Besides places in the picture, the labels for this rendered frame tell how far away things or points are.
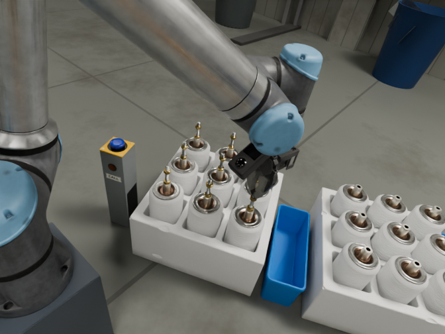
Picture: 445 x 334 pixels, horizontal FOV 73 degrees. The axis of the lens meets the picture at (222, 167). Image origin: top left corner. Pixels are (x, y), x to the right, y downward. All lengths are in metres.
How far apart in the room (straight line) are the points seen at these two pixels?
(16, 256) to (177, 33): 0.39
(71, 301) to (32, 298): 0.07
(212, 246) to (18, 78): 0.57
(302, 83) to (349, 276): 0.51
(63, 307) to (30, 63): 0.41
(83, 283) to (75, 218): 0.52
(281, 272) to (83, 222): 0.68
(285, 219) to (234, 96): 0.79
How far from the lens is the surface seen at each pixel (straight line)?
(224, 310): 0.95
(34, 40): 0.50
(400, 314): 0.94
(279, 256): 1.08
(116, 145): 0.88
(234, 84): 0.37
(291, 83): 0.55
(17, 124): 0.56
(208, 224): 0.82
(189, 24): 0.34
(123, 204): 1.00
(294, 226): 1.13
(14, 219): 0.50
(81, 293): 0.66
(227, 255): 0.84
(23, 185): 0.51
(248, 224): 0.80
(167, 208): 0.83
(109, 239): 1.07
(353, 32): 3.38
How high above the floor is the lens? 0.86
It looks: 40 degrees down
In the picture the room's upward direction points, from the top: 11 degrees clockwise
